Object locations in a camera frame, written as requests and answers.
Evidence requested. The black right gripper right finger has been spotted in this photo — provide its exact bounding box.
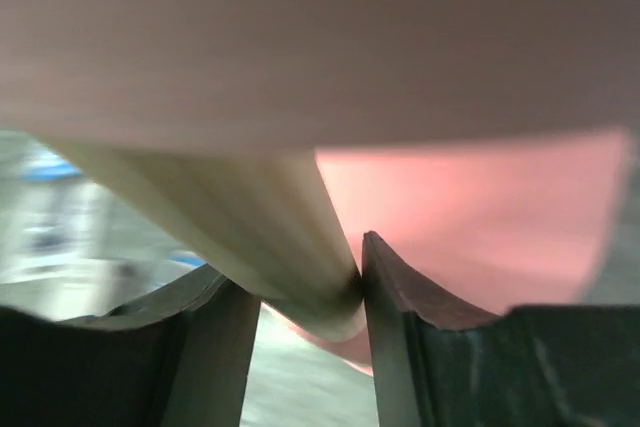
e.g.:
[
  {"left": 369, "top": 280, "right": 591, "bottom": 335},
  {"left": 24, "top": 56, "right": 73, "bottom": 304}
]
[{"left": 362, "top": 232, "right": 639, "bottom": 427}]

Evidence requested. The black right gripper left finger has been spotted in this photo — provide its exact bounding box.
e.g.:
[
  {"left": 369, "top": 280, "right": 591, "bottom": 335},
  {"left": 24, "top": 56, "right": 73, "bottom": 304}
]
[{"left": 1, "top": 266, "right": 260, "bottom": 427}]

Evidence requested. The pink three-tier shelf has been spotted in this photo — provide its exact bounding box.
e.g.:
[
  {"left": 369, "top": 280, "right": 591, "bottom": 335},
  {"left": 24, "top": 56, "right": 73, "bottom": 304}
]
[{"left": 1, "top": 0, "right": 639, "bottom": 370}]

